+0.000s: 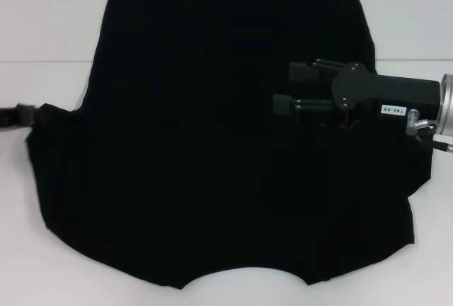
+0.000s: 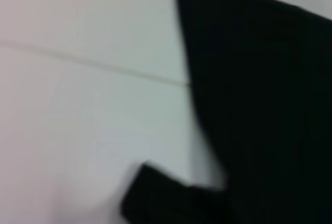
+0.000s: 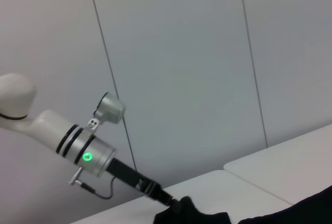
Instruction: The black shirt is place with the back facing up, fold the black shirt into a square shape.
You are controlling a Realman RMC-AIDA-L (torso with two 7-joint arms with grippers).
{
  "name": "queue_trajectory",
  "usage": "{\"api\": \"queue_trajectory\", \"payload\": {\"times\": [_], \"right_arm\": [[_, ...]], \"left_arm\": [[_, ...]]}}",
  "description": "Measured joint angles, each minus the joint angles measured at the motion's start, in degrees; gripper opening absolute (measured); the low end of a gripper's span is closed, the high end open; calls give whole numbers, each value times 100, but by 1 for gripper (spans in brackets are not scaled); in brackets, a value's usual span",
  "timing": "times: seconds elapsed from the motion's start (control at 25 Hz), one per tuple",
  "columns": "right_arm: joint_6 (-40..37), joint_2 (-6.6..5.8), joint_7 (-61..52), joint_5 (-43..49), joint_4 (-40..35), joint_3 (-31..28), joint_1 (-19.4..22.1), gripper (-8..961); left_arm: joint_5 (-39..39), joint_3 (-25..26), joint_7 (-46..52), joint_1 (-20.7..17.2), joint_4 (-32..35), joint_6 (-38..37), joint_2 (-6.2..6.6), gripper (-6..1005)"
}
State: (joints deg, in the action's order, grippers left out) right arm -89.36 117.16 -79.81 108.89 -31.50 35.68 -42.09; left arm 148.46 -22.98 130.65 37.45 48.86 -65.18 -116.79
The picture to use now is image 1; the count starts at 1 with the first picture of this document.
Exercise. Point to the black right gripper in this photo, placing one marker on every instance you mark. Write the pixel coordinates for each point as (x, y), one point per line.
(389, 91)

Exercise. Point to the black t-shirt with white print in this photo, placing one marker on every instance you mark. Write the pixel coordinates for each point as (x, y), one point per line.
(212, 107)

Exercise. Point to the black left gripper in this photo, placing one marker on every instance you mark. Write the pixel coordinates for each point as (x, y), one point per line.
(8, 118)

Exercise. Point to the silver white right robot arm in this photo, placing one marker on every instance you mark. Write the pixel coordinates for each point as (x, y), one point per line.
(446, 104)

